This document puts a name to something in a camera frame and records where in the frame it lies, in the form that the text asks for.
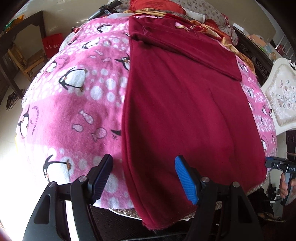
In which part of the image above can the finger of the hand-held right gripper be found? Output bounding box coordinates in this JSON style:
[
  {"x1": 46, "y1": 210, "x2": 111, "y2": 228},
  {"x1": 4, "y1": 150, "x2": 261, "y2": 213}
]
[{"x1": 265, "y1": 157, "x2": 281, "y2": 171}]

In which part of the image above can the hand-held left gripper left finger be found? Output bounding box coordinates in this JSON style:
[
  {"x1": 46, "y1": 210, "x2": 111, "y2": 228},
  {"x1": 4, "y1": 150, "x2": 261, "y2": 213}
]
[{"x1": 23, "y1": 153, "x2": 114, "y2": 241}]

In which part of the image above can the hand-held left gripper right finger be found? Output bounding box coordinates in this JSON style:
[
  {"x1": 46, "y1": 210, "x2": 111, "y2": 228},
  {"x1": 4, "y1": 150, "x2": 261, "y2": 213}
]
[{"x1": 174, "y1": 155, "x2": 266, "y2": 241}]

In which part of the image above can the dark red sweater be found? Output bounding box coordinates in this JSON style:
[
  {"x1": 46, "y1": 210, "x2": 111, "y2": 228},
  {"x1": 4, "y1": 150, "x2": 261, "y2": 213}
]
[{"x1": 121, "y1": 17, "x2": 267, "y2": 231}]

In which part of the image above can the person's right hand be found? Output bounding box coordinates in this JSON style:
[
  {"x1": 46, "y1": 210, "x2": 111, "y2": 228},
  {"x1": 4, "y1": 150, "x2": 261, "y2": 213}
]
[{"x1": 279, "y1": 173, "x2": 296, "y2": 200}]

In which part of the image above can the white floral headboard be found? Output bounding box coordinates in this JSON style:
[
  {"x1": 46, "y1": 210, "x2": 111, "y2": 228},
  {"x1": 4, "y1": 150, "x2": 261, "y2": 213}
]
[{"x1": 260, "y1": 58, "x2": 296, "y2": 135}]

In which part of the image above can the pink penguin print blanket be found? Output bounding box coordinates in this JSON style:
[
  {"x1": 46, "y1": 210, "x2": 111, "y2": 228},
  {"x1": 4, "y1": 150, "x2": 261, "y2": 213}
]
[{"x1": 15, "y1": 17, "x2": 278, "y2": 215}]

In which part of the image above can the dark carved wooden cabinet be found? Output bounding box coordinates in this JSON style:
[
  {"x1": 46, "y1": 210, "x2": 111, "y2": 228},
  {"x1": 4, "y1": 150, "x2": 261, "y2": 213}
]
[{"x1": 232, "y1": 24, "x2": 280, "y2": 86}]

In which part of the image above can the dark slippers pair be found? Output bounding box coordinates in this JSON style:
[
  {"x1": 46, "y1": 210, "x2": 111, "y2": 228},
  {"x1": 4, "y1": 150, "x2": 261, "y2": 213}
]
[{"x1": 6, "y1": 90, "x2": 25, "y2": 110}]

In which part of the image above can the cardboard box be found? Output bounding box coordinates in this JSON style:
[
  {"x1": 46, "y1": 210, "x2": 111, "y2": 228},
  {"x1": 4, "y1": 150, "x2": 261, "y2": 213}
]
[{"x1": 248, "y1": 34, "x2": 266, "y2": 45}]

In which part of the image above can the light wooden chair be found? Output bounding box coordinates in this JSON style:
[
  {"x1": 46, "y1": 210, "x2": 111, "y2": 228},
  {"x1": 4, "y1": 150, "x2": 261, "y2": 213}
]
[{"x1": 8, "y1": 43, "x2": 47, "y2": 81}]

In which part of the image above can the red bag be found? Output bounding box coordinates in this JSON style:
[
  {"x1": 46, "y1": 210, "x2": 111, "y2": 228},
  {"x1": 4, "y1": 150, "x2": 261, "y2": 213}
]
[{"x1": 42, "y1": 33, "x2": 64, "y2": 57}]

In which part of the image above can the red and orange blanket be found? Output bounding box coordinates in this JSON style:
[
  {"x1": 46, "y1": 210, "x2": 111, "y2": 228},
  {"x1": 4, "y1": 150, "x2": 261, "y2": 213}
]
[{"x1": 122, "y1": 8, "x2": 257, "y2": 75}]

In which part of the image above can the red heart-shaped pillow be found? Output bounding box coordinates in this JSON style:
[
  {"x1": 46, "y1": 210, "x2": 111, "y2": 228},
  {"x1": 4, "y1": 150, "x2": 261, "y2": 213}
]
[
  {"x1": 128, "y1": 0, "x2": 186, "y2": 15},
  {"x1": 203, "y1": 19, "x2": 232, "y2": 35}
]

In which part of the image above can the white pillow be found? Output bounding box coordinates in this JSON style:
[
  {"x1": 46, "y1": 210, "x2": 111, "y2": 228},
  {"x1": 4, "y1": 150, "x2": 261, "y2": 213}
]
[{"x1": 186, "y1": 10, "x2": 206, "y2": 22}]

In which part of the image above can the dark wooden table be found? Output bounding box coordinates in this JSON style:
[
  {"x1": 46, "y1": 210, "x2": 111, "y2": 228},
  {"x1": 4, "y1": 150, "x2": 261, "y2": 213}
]
[{"x1": 0, "y1": 10, "x2": 47, "y2": 98}]

